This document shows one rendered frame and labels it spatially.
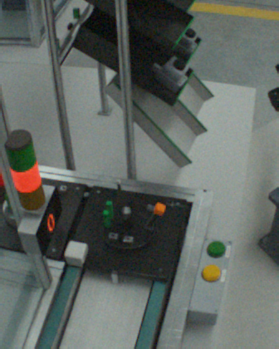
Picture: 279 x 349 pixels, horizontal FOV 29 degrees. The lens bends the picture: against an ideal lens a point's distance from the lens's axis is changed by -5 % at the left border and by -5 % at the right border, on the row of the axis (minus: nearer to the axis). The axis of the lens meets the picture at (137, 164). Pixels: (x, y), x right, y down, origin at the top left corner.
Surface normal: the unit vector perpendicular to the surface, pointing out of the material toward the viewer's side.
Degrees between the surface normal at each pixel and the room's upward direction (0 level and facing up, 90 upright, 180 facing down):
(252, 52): 0
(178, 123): 45
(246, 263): 0
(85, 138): 0
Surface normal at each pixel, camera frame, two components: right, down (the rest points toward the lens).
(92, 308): -0.04, -0.70
